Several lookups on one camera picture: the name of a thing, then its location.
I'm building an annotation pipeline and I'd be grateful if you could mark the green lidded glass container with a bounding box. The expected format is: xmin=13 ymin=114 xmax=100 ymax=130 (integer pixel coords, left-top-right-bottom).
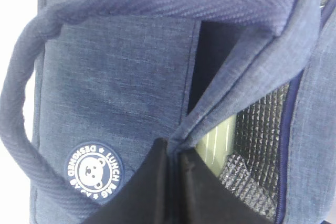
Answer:
xmin=195 ymin=115 xmax=236 ymax=176

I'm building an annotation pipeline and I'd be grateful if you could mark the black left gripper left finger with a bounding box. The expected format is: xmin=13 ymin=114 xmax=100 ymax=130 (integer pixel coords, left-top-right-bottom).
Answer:
xmin=83 ymin=138 xmax=167 ymax=224

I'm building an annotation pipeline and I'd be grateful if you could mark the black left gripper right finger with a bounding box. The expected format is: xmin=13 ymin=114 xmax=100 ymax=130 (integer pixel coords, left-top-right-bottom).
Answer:
xmin=178 ymin=150 xmax=272 ymax=224

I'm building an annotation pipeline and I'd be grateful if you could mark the navy blue lunch bag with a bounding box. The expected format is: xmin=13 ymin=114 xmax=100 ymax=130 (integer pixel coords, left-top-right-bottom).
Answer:
xmin=1 ymin=0 xmax=335 ymax=223

